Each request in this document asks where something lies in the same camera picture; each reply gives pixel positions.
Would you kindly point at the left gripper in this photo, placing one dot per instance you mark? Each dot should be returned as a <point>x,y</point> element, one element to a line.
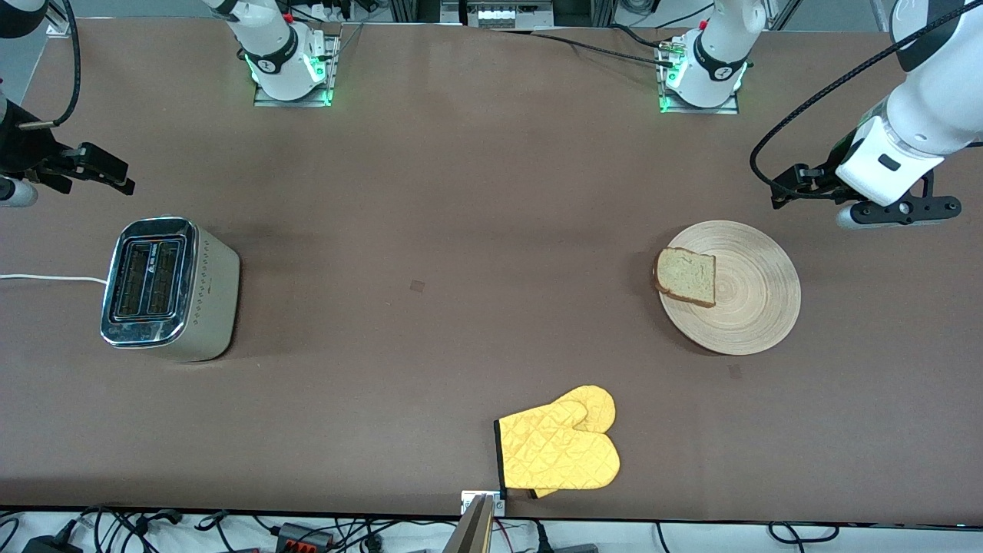
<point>822,181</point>

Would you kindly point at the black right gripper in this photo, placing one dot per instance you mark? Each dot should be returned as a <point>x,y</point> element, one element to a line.
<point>23,150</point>

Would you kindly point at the round wooden plate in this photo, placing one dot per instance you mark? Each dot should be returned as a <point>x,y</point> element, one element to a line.
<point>756,299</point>

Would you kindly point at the brown bread slice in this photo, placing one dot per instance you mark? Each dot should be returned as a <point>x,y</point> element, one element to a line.
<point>687,276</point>

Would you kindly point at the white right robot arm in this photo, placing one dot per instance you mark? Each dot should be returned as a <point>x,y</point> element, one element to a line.
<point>269,38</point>

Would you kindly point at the silver two-slot toaster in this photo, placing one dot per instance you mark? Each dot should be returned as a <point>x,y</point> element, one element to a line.
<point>177,292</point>

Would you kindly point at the yellow quilted oven mitt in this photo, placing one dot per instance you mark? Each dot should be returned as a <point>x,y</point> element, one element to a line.
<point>597,403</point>
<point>553,453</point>

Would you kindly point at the white power strip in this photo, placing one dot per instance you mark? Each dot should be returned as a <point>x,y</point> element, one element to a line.
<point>503,14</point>

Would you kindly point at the black power adapter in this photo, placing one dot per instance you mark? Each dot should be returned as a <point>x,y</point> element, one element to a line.
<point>50,545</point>

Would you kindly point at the black connector with orange tabs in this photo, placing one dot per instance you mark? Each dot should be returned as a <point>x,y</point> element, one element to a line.
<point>303,535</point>

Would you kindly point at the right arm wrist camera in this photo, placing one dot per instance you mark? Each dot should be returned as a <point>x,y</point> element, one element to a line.
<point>15,193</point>

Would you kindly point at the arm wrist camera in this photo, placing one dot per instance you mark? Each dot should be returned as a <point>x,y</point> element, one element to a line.
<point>906,210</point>
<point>15,193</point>

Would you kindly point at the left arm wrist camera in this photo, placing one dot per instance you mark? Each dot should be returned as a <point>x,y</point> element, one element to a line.
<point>906,210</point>

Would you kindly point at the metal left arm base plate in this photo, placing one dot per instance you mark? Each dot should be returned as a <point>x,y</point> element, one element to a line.
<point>699,110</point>

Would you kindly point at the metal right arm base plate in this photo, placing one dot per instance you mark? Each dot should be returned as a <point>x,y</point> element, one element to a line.
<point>332,54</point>

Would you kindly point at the small metal edge bracket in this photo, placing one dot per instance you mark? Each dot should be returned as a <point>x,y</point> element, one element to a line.
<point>499,503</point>

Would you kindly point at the beige camera post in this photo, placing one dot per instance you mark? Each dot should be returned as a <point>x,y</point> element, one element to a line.
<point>472,534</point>

